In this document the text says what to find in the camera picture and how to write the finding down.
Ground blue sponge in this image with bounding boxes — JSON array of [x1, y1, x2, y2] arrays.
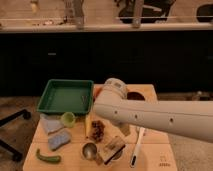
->
[[48, 130, 71, 151]]

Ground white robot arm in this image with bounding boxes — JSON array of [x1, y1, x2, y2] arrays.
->
[[93, 78, 213, 143]]

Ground orange bowl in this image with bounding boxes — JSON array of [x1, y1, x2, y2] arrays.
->
[[93, 87, 102, 102]]

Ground dark purple bowl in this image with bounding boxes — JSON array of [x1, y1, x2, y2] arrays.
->
[[127, 92, 145, 101]]

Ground yellow stick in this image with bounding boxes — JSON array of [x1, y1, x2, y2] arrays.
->
[[85, 114, 91, 138]]

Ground green plastic tray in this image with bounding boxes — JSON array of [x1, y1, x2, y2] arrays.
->
[[37, 79, 94, 116]]

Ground light green cup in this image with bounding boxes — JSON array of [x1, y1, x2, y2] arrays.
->
[[61, 112, 75, 128]]

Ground wooden block brush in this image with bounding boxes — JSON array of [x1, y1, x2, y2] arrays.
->
[[98, 136, 125, 165]]

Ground grey cloth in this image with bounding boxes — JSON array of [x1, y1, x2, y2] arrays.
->
[[40, 114, 63, 135]]

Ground metal measuring cup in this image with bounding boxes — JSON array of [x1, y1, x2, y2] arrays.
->
[[82, 143, 97, 160]]

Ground green pepper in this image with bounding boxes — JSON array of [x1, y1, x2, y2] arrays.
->
[[36, 149, 61, 164]]

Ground black chair base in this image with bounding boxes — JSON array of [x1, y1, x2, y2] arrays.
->
[[0, 109, 32, 163]]

